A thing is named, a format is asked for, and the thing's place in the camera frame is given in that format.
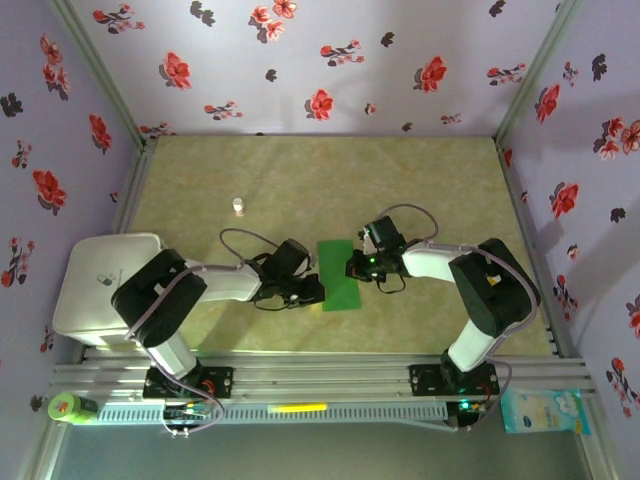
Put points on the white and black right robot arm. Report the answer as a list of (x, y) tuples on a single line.
[(430, 262)]

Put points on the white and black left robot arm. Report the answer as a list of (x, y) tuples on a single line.
[(230, 282)]

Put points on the small white bottle pink label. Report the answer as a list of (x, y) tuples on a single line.
[(239, 206)]

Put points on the small black electronics board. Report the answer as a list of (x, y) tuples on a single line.
[(187, 412), (467, 407)]

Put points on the white plastic storage box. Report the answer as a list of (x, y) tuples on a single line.
[(85, 310)]

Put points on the blue wet wipes packet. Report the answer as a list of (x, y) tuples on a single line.
[(545, 412)]

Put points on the green cylinder container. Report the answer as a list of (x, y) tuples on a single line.
[(65, 407)]

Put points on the long aluminium base rail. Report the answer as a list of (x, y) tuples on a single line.
[(320, 380)]

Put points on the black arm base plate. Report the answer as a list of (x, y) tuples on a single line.
[(222, 382), (425, 380)]

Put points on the aluminium side rail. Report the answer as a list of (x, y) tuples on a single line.
[(131, 195), (530, 200)]

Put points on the aluminium corner post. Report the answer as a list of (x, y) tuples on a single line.
[(95, 65), (537, 65)]

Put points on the aluminium frame bar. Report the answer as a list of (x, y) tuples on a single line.
[(42, 450), (600, 445)]

